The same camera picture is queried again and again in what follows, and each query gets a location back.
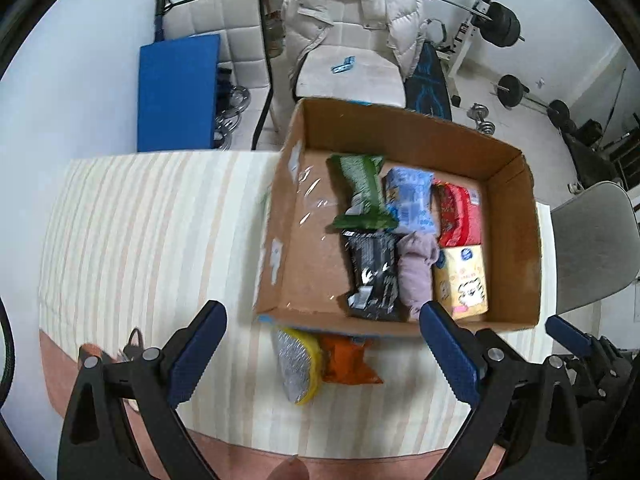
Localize yellow cartoon tissue pack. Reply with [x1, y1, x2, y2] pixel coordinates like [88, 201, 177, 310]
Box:
[433, 245, 488, 320]

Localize red patterned packet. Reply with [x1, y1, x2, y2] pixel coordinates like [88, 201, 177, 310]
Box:
[435, 180, 483, 248]

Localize purple cloth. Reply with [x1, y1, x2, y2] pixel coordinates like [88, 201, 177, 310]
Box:
[397, 231, 440, 321]

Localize black snack packet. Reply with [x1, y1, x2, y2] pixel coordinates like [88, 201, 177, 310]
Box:
[342, 231, 405, 322]

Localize orange snack packet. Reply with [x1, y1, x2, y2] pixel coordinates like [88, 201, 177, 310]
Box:
[319, 334, 383, 386]

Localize yellow silver scrub sponge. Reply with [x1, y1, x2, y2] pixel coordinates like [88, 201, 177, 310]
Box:
[272, 327, 324, 405]

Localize blue tissue pack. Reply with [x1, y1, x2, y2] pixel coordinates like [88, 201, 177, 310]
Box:
[384, 167, 436, 234]

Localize green snack packet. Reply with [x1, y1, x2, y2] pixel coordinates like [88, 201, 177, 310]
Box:
[328, 154, 399, 231]

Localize grey shell chair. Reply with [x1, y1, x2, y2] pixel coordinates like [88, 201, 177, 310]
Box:
[551, 181, 639, 314]

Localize striped cat tablecloth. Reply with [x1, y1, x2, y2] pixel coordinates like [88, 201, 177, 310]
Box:
[37, 148, 559, 480]

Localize cardboard milk box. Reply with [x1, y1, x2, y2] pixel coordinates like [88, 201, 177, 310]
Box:
[253, 98, 542, 337]

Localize chrome dumbbell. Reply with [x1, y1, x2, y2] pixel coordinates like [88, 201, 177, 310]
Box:
[466, 103, 496, 136]

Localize floor barbell black plates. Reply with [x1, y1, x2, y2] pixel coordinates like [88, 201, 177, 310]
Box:
[494, 74, 570, 129]

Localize blue black patterned mat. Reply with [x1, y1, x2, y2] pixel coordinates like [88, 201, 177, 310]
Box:
[405, 41, 451, 120]

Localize barbell on white rack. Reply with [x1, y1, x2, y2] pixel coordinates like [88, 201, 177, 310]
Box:
[432, 0, 525, 107]

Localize beige padded chair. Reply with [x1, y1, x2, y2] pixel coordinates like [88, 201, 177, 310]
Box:
[294, 44, 406, 108]

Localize small blue packet on chair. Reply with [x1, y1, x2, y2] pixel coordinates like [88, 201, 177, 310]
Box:
[331, 55, 355, 74]

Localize blue folded mat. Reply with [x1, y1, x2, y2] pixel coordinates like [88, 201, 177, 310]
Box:
[137, 35, 220, 152]

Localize chrome weight plates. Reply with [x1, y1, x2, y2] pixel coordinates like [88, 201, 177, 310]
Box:
[214, 86, 250, 151]

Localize white puffer jacket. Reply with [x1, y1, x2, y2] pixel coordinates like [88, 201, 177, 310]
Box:
[281, 0, 425, 80]

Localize white quilted chair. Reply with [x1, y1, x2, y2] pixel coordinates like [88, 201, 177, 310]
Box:
[155, 0, 273, 151]

